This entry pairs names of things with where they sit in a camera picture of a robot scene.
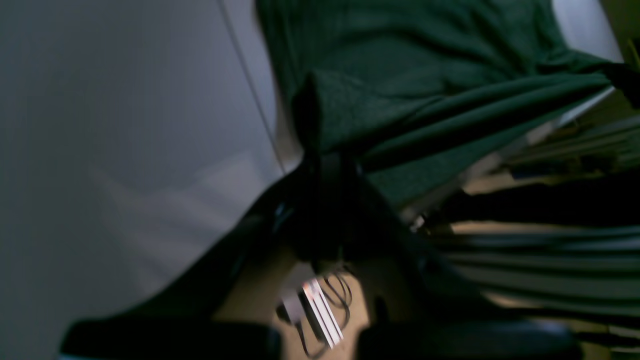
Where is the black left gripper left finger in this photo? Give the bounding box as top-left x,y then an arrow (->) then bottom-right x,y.
60,155 -> 330,360

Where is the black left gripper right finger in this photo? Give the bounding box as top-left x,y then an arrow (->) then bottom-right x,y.
327,153 -> 583,360

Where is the dark green t-shirt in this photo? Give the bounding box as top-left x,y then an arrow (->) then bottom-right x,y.
256,0 -> 614,208

